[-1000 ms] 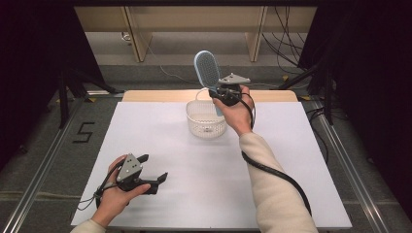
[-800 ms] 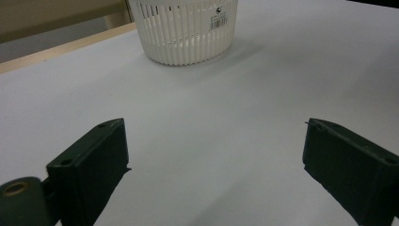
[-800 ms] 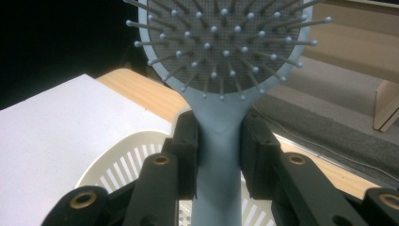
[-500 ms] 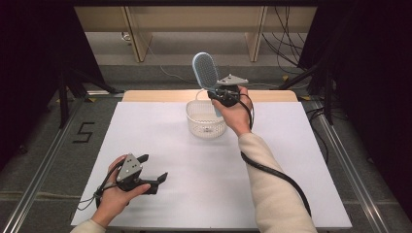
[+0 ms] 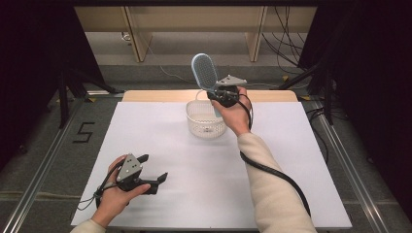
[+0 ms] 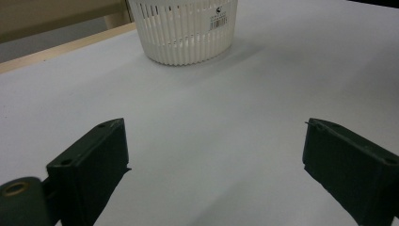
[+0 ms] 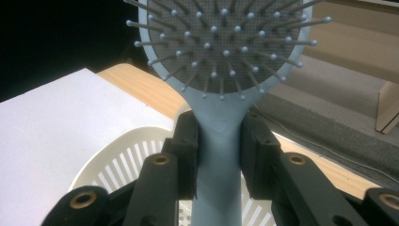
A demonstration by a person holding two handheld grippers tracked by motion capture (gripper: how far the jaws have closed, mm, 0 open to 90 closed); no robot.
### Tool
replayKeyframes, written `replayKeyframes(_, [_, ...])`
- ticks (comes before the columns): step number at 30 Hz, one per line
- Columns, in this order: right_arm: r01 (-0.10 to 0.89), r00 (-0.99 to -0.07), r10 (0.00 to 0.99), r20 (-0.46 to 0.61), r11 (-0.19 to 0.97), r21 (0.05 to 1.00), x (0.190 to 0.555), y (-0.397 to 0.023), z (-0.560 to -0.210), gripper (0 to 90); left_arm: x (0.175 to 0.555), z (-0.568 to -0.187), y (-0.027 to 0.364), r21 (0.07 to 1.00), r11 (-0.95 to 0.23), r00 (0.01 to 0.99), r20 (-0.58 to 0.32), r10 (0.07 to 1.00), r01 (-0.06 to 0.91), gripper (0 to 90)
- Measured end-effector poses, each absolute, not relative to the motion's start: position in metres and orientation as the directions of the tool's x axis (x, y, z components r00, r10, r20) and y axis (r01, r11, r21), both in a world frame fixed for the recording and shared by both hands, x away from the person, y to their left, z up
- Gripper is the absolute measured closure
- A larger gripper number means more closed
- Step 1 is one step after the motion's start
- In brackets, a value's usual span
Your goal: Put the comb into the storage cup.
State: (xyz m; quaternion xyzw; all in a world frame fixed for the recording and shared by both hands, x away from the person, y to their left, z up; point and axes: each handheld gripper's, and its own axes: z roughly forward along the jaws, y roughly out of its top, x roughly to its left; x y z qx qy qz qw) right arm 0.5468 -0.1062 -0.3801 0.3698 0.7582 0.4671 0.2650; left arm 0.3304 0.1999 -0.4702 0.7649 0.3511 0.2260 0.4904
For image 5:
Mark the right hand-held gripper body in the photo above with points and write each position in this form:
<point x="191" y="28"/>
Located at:
<point x="228" y="95"/>

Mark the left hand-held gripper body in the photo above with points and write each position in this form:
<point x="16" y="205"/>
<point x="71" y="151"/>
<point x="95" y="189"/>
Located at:
<point x="130" y="170"/>

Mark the light blue hairbrush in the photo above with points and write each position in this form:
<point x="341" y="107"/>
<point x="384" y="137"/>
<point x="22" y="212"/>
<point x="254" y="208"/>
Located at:
<point x="204" y="71"/>

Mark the white plastic basket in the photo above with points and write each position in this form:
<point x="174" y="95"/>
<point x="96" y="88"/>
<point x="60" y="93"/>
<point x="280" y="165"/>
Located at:
<point x="202" y="123"/>

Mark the person's right hand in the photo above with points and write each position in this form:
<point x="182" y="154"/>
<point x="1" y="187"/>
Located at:
<point x="236" y="118"/>

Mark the person's left hand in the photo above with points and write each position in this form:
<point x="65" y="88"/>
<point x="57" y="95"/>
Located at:
<point x="111" y="200"/>

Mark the white table mat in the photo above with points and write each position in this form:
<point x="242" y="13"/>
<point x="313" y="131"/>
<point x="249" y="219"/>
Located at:
<point x="194" y="194"/>

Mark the wooden table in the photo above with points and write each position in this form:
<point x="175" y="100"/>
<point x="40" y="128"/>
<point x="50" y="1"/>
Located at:
<point x="155" y="96"/>

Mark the beige wooden desk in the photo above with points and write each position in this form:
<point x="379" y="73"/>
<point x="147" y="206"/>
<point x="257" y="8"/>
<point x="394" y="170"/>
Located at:
<point x="168" y="17"/>

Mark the black stand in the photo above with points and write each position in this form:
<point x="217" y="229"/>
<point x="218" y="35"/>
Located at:
<point x="63" y="100"/>
<point x="328" y="97"/>

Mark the black curtain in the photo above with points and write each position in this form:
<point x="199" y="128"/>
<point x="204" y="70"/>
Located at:
<point x="372" y="81"/>
<point x="32" y="64"/>

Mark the metal floor rail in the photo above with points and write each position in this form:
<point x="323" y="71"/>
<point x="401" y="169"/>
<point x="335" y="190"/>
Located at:
<point x="353" y="171"/>
<point x="42" y="165"/>

